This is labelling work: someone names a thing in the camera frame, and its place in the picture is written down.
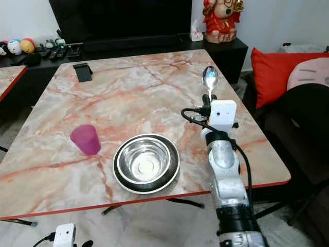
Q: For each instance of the pink pillow with face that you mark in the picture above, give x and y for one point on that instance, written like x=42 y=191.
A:
x=308 y=74

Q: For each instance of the white round toy figure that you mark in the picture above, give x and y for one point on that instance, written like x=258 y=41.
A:
x=14 y=47

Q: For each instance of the small white box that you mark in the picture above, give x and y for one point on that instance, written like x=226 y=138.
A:
x=196 y=36

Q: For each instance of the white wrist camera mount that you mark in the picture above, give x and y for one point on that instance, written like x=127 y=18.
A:
x=222 y=114
x=64 y=235

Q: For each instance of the orange round toy figure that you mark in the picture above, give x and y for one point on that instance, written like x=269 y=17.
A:
x=28 y=46

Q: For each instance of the steel bowl with black rim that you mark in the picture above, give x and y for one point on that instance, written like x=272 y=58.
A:
x=146 y=163

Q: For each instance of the black hair doll head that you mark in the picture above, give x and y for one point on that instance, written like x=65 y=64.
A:
x=3 y=48

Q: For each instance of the black phone stand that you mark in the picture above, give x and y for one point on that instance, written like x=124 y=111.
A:
x=83 y=72

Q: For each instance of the red and gold statue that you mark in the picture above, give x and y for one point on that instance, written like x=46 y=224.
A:
x=222 y=20

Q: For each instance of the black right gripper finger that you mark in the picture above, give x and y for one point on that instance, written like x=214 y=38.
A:
x=214 y=101

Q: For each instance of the small black pouch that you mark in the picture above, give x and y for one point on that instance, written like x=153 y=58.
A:
x=32 y=59

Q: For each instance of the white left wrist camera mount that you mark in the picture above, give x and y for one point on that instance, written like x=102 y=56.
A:
x=64 y=235

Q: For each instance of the purple plastic cup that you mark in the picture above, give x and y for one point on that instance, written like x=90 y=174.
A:
x=86 y=139

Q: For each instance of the red cushion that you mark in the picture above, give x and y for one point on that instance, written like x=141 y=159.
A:
x=272 y=74

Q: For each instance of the black chair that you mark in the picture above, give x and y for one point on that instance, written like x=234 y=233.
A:
x=303 y=139

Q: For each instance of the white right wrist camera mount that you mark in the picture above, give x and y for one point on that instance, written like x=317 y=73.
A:
x=222 y=114

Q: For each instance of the green and white cup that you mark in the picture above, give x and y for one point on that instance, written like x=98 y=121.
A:
x=61 y=42

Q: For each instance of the black flat television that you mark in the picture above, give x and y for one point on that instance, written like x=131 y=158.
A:
x=123 y=18

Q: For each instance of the silver metal spoon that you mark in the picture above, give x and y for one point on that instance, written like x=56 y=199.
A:
x=209 y=77

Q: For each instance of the marble table with red edge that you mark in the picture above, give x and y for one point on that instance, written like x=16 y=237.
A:
x=144 y=103
x=10 y=77

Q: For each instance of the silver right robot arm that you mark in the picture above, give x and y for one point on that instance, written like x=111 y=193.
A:
x=229 y=180

